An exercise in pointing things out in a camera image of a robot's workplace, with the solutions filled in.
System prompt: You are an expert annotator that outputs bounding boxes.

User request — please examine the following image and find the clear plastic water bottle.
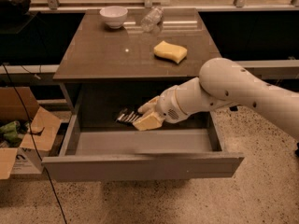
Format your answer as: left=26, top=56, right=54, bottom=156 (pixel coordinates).
left=141, top=7, right=164, bottom=32

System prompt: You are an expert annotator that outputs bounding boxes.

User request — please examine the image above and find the white ceramic bowl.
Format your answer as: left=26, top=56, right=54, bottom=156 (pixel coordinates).
left=100, top=6, right=128, bottom=29

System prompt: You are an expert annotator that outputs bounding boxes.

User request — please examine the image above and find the open grey top drawer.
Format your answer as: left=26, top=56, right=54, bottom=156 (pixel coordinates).
left=41, top=81, right=245, bottom=183

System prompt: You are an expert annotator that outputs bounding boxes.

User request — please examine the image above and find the dark object on shelf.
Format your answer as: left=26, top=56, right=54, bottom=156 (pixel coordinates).
left=0, top=0, right=31, bottom=16

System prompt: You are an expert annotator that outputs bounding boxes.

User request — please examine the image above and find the open cardboard box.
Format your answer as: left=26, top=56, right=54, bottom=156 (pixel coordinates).
left=0, top=87, right=61, bottom=180

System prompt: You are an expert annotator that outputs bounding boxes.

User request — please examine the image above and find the yellow sponge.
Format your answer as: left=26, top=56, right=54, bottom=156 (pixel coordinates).
left=153, top=41, right=188, bottom=63

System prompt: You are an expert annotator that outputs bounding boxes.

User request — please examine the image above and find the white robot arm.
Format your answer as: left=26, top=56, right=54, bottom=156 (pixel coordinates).
left=133, top=58, right=299, bottom=140

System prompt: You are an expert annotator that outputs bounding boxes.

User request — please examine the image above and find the black rxbar chocolate wrapper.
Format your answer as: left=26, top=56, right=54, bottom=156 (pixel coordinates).
left=115, top=108, right=141, bottom=125

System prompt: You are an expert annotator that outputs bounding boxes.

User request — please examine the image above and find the grey cabinet with glossy top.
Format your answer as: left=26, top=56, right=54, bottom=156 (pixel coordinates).
left=52, top=7, right=233, bottom=114

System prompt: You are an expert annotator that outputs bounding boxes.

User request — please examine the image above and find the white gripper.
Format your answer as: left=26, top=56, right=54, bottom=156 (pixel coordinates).
left=133, top=85, right=189, bottom=131

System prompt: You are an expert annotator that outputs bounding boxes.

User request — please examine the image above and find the green bag in box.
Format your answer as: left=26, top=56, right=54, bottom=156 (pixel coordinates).
left=0, top=120, right=21, bottom=147

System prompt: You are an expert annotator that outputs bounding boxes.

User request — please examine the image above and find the black cable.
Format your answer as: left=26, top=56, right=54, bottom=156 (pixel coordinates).
left=2, top=63, right=68, bottom=224

